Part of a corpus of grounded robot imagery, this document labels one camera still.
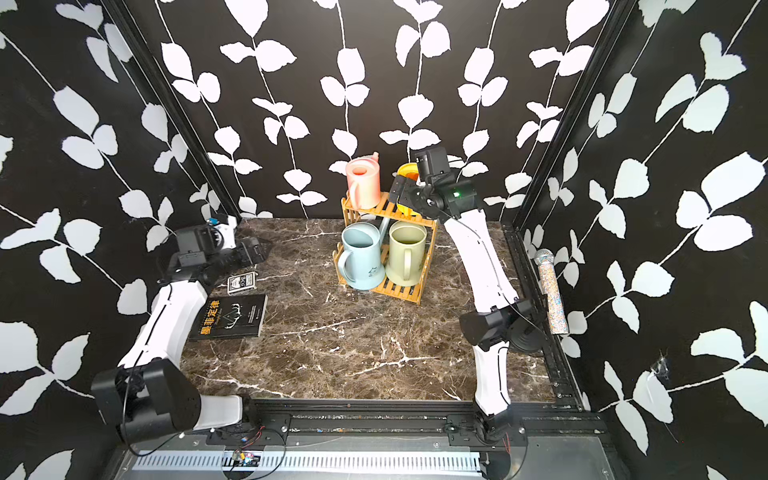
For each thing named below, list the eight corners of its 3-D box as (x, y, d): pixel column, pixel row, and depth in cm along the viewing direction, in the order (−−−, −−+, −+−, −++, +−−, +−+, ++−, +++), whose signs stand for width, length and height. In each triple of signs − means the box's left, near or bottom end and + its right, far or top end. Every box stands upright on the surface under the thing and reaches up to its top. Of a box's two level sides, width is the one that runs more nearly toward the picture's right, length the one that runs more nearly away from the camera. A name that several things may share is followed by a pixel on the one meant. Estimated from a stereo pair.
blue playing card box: (229, 295, 101) (226, 291, 99) (230, 280, 105) (227, 277, 103) (256, 288, 103) (254, 284, 101) (256, 274, 106) (253, 270, 105)
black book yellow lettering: (192, 339, 91) (189, 336, 89) (211, 297, 101) (208, 294, 99) (258, 339, 91) (256, 337, 90) (271, 297, 101) (269, 294, 99)
